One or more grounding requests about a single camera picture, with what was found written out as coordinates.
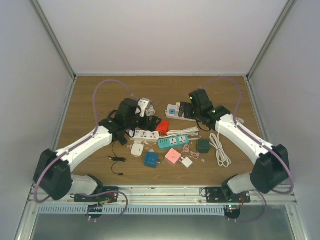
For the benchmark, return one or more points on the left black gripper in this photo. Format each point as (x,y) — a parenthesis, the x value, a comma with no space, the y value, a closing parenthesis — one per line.
(153,125)

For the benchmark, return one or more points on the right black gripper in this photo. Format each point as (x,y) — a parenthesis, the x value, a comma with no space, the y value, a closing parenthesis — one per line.
(187,112)

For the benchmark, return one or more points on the long white power strip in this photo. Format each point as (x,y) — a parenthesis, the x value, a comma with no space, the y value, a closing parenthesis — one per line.
(177,112)

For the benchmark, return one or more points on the red cube adapter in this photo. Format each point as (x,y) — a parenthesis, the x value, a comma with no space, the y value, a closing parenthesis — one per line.
(163,128)

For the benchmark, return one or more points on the dark green cube adapter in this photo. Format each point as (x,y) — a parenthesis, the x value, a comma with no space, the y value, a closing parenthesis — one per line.
(203,146)

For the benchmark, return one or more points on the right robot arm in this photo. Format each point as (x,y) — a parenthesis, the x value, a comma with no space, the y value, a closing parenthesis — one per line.
(271,163)

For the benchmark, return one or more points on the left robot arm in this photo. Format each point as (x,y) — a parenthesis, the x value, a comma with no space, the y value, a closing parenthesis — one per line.
(53,173)

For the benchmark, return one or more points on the small white plug adapter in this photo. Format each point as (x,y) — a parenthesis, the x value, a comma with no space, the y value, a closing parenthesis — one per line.
(186,162)

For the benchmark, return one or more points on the white power strip centre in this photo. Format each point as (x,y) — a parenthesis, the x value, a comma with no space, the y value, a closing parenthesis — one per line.
(144,135)

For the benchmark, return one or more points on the white square charger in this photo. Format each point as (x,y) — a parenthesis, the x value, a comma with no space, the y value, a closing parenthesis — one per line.
(137,149)

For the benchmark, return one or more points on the teal power strip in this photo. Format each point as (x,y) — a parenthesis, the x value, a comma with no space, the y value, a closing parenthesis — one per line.
(173,142)

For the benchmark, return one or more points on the blue cube adapter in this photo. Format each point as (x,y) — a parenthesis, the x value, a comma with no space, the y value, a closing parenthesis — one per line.
(151,159)

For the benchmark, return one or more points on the pink cube adapter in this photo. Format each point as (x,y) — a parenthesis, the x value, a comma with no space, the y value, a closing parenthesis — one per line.
(172,157)

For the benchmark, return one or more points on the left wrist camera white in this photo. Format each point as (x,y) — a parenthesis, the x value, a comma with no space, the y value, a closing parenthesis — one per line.
(143,105)

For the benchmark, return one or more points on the black power adapter with cable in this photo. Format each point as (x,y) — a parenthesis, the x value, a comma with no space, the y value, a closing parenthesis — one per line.
(116,159)

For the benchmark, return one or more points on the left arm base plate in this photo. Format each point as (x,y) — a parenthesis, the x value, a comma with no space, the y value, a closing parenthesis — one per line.
(106,198)

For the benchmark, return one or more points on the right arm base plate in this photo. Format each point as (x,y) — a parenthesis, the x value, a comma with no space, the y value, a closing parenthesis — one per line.
(214,194)

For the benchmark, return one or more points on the slotted cable duct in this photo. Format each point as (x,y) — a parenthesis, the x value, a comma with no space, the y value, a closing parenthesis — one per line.
(134,210)

